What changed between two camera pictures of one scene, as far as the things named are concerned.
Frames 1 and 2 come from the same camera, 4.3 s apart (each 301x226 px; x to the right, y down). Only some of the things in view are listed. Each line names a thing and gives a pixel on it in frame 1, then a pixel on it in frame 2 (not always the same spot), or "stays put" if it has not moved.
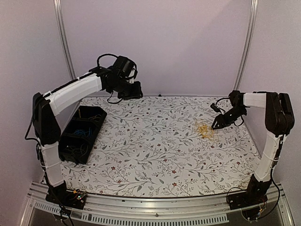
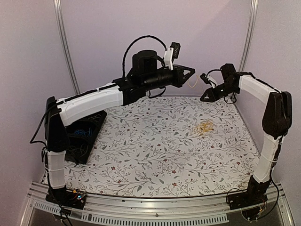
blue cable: x=88 y=134 stays put
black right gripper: x=219 y=118 -> x=213 y=95
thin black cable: x=83 y=149 stays put
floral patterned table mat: x=164 y=146 stays put
